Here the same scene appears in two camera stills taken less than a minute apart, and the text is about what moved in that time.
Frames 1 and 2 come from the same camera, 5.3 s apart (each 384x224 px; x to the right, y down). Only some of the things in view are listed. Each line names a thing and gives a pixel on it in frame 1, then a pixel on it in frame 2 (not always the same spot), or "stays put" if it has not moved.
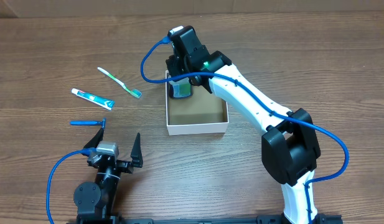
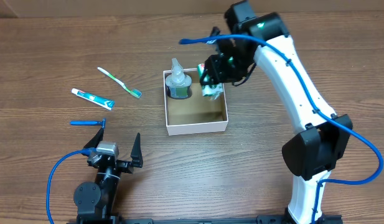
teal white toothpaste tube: (106, 103) stays put
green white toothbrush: (134, 92) stays put
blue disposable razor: (103, 122) stays put
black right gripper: (172, 64) -> (212, 76)
